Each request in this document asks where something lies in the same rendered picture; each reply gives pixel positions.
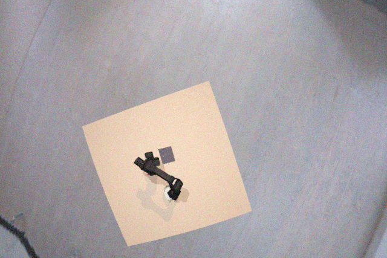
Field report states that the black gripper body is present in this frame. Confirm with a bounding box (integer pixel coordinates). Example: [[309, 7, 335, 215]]
[[145, 152, 155, 176]]

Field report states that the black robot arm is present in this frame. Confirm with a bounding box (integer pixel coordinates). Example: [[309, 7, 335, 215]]
[[134, 157, 183, 200]]

